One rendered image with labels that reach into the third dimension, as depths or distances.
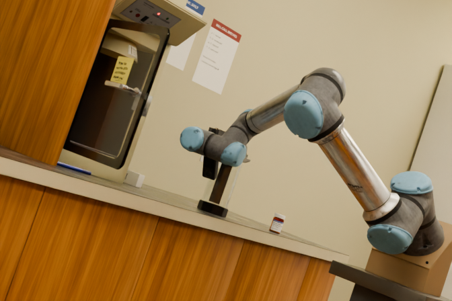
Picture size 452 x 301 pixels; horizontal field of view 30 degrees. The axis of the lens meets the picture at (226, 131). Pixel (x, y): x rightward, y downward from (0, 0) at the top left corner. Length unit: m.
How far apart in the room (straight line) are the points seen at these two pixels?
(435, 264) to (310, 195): 1.96
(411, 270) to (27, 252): 1.10
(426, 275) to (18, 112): 1.26
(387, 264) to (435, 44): 2.85
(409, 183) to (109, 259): 0.87
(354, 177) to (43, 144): 0.86
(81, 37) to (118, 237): 0.57
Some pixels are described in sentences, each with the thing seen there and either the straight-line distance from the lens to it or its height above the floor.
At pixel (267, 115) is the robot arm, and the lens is 2.49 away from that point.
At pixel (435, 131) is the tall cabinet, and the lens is 5.28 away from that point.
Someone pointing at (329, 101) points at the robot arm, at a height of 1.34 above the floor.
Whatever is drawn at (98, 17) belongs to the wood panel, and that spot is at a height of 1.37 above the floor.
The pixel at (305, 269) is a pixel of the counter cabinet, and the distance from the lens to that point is 3.19.
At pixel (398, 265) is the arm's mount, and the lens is 2.56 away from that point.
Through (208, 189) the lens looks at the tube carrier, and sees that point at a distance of 2.83.
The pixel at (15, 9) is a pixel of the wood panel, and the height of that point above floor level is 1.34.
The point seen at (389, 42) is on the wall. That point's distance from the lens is 4.76.
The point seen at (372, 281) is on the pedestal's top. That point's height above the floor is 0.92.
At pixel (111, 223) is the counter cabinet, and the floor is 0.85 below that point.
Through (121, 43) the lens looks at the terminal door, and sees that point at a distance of 2.39.
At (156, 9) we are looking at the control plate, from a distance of 2.53.
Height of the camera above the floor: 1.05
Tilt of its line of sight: 3 degrees up
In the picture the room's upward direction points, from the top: 19 degrees clockwise
